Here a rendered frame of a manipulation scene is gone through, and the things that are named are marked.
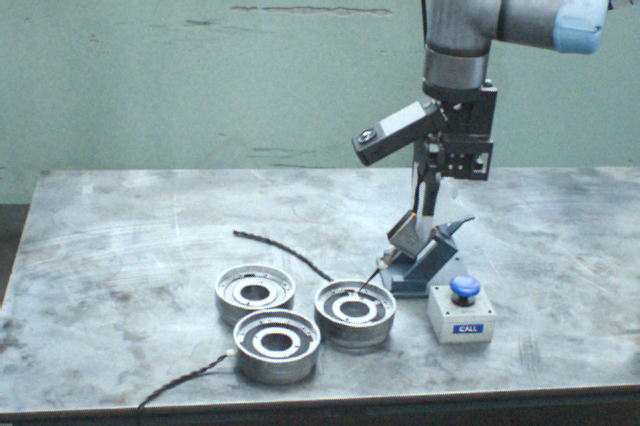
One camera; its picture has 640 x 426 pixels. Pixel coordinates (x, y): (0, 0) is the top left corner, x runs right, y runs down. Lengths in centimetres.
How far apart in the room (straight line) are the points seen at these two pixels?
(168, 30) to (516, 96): 109
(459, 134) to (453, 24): 15
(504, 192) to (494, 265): 24
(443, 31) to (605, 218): 62
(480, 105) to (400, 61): 170
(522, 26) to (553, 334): 44
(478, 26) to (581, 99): 200
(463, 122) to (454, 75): 8
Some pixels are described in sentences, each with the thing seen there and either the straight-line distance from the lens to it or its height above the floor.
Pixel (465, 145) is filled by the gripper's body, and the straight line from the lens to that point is 110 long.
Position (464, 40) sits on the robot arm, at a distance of 105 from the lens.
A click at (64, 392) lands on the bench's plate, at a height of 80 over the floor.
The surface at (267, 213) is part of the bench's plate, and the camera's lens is 145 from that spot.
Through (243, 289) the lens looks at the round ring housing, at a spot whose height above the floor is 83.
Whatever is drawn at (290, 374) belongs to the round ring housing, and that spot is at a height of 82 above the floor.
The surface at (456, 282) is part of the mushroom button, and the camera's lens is 119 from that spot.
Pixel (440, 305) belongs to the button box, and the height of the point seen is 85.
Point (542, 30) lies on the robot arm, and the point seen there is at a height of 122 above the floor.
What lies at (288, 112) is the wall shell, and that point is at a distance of 280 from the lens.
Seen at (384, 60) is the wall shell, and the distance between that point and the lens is 278.
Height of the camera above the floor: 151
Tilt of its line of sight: 29 degrees down
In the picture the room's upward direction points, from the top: 4 degrees clockwise
